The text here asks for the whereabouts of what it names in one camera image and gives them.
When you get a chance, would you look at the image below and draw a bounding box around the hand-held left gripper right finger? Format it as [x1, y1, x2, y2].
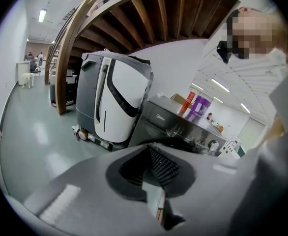
[148, 128, 288, 236]

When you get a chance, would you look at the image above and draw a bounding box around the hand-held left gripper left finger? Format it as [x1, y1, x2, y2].
[23, 143, 164, 236]

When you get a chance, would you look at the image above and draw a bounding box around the black washing machine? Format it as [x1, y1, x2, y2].
[128, 94, 228, 157]

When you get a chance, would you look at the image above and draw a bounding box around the cardboard box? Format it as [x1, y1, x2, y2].
[170, 93, 193, 107]

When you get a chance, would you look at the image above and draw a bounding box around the white sink counter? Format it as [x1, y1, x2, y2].
[219, 138, 242, 160]

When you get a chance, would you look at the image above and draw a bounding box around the wooden slatted floor mat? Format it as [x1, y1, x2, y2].
[157, 206, 166, 225]

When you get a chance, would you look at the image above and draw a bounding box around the purple plastic bucket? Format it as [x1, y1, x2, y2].
[185, 94, 211, 122]

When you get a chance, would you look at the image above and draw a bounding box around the red bottle white cap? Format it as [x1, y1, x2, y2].
[177, 91, 196, 118]

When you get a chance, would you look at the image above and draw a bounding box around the curved wooden staircase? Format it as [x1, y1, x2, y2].
[43, 0, 241, 117]

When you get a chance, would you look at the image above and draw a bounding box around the grey white floor scrubbing robot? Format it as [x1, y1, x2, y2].
[71, 49, 154, 152]

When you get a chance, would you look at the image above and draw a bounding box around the white carved stool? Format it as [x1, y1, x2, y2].
[21, 72, 35, 89]

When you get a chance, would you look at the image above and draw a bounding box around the black office chair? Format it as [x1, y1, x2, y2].
[29, 59, 42, 77]

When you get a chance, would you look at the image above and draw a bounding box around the white low cabinet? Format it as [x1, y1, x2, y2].
[17, 60, 32, 86]

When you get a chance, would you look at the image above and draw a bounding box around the person's head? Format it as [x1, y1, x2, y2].
[226, 6, 288, 61]

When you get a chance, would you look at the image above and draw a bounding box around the black head-worn camera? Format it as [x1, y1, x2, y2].
[216, 40, 233, 64]

